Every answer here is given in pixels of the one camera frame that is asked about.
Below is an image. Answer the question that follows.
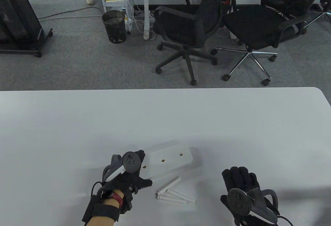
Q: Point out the person's left forearm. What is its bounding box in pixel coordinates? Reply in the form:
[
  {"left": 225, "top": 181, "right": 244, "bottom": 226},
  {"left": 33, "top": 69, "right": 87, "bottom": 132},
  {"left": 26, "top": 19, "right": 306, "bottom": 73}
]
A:
[{"left": 85, "top": 188, "right": 122, "bottom": 226}]

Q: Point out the grey white controller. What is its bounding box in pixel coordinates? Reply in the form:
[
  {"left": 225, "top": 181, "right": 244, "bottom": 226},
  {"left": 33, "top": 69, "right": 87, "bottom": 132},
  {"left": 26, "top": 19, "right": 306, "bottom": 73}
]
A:
[
  {"left": 103, "top": 151, "right": 142, "bottom": 182},
  {"left": 227, "top": 187, "right": 280, "bottom": 224}
]

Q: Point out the black right glove cable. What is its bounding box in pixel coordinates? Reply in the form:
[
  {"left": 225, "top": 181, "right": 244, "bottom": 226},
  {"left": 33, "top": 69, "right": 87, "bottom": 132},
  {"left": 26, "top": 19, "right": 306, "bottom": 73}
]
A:
[{"left": 278, "top": 216, "right": 294, "bottom": 226}]

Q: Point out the left grey white controller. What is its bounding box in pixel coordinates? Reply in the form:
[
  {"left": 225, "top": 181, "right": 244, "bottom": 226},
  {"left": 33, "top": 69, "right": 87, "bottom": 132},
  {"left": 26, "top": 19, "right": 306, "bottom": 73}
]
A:
[{"left": 103, "top": 151, "right": 142, "bottom": 182}]

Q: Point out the black left forearm pack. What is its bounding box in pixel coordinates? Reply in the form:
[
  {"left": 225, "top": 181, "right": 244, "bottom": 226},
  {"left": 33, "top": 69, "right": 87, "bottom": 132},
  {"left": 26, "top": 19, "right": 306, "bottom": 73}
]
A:
[{"left": 82, "top": 195, "right": 97, "bottom": 223}]

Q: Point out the black mesh trash bin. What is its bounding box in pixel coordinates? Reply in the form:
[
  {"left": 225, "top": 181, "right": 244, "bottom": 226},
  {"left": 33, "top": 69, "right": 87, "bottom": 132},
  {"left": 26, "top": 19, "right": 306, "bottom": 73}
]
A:
[{"left": 102, "top": 10, "right": 127, "bottom": 44}]

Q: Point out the black glove cable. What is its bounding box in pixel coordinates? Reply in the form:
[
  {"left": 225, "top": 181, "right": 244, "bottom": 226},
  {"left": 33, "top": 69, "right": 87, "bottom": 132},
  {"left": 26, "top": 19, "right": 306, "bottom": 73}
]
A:
[
  {"left": 278, "top": 216, "right": 294, "bottom": 226},
  {"left": 90, "top": 181, "right": 105, "bottom": 196}
]

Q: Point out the white Hanoi Tower base lid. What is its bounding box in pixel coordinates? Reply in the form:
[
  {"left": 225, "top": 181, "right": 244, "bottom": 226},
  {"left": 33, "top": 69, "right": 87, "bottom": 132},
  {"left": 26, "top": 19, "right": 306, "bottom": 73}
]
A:
[{"left": 141, "top": 145, "right": 193, "bottom": 179}]

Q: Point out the person's left hand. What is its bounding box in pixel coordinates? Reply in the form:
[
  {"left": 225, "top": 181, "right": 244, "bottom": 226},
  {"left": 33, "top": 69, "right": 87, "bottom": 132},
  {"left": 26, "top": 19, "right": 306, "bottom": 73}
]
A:
[{"left": 100, "top": 150, "right": 153, "bottom": 214}]

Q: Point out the black cabinet on wheeled stand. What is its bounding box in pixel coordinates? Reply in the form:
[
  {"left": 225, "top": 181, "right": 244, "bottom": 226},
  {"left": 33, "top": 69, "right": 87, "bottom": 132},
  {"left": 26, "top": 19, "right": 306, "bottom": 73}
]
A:
[{"left": 0, "top": 0, "right": 53, "bottom": 58}]

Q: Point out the red wristband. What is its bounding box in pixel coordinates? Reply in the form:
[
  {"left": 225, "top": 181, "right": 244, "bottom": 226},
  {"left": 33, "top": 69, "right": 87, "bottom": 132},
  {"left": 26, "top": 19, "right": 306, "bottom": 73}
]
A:
[{"left": 103, "top": 191, "right": 124, "bottom": 207}]

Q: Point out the right grey white controller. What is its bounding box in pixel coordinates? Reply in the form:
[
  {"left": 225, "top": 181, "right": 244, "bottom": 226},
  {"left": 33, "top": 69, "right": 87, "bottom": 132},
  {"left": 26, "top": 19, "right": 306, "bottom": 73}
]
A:
[{"left": 227, "top": 187, "right": 280, "bottom": 224}]

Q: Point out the black left glove cable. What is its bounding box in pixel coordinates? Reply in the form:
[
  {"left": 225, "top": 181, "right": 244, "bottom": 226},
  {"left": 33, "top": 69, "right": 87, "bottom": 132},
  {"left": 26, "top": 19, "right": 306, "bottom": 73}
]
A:
[{"left": 90, "top": 181, "right": 105, "bottom": 196}]

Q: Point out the white wire cart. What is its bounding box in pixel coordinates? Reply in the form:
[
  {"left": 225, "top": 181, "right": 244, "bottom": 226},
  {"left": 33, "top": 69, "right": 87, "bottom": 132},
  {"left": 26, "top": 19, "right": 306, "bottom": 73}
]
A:
[{"left": 98, "top": 0, "right": 135, "bottom": 35}]

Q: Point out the person's right hand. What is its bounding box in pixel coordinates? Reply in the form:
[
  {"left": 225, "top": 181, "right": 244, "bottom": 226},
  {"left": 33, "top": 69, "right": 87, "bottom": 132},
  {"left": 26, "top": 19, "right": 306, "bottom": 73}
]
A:
[{"left": 220, "top": 166, "right": 280, "bottom": 226}]

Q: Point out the black office chair chrome base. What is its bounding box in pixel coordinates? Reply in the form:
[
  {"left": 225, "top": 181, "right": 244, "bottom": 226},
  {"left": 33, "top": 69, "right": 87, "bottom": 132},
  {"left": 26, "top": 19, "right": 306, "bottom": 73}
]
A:
[{"left": 211, "top": 0, "right": 331, "bottom": 86}]

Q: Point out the black left forearm strap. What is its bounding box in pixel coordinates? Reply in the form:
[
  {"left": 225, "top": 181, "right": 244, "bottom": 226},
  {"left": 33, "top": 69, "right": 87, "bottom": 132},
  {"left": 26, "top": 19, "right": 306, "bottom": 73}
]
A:
[{"left": 93, "top": 203, "right": 121, "bottom": 222}]

